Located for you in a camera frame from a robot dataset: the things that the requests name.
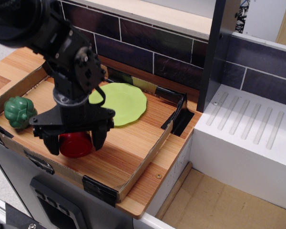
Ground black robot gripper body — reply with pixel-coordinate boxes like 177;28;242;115
30;88;115;138

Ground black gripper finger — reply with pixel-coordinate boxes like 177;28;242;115
42;134;60;156
92;125;108;151

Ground basil leaves spice bottle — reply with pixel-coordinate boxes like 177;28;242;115
59;132;92;158

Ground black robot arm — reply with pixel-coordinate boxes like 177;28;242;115
0;0;115;155

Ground cardboard fence with black tape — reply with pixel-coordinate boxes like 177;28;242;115
0;64;195;208

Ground light green plastic plate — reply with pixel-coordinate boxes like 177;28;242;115
100;83;147;127

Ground green toy bell pepper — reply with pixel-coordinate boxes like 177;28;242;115
4;96;38;129

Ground white sink drainboard unit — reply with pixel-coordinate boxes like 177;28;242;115
189;33;286;209

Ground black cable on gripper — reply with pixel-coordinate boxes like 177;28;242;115
92;86;106;107

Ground dark grey vertical post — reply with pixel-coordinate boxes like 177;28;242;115
197;0;240;112

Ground tangled cables in background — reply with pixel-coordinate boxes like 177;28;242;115
234;0;250;34

